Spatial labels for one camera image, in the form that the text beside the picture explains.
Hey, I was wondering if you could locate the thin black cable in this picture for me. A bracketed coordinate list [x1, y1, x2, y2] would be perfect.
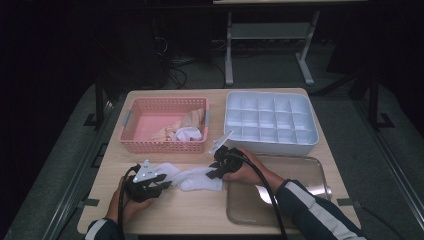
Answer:
[359, 205, 406, 240]

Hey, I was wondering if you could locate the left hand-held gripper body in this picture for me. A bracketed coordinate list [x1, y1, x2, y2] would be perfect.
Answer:
[124, 159, 162, 204]

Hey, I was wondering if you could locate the black cable tangle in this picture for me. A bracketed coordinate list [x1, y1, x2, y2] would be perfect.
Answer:
[164, 58, 228, 90]

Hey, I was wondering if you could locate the metal rail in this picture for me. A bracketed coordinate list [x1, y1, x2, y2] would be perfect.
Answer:
[353, 99, 424, 232]
[41, 99, 116, 240]

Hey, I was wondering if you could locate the person's left hand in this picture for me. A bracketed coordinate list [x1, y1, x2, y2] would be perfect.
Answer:
[105, 177, 156, 225]

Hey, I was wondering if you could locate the pink plastic basket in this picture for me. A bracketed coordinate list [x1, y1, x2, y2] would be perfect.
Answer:
[118, 97, 211, 154]

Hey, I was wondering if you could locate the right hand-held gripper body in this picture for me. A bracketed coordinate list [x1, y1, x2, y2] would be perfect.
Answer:
[208, 130, 246, 175]

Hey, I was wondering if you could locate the white divided storage box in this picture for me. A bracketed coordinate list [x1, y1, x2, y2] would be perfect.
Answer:
[224, 90, 320, 157]

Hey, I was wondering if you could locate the white metal frame table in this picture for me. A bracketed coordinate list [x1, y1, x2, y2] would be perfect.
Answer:
[213, 0, 368, 87]

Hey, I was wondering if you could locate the black metal stand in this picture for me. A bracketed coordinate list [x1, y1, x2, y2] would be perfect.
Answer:
[367, 71, 395, 132]
[83, 73, 107, 130]

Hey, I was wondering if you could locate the black bracket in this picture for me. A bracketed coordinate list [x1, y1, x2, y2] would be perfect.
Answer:
[91, 142, 110, 168]

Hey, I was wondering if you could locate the white sock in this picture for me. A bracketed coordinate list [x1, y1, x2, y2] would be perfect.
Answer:
[173, 125, 204, 142]
[153, 162, 224, 193]

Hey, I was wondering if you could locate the transparent grey box lid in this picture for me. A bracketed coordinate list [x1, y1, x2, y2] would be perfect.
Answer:
[225, 153, 334, 231]

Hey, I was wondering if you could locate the person's right hand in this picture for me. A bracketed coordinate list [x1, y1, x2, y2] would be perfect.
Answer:
[222, 147, 285, 193]

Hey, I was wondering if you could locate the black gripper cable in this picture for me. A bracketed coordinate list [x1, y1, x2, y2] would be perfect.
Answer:
[229, 151, 290, 240]
[117, 164, 142, 240]

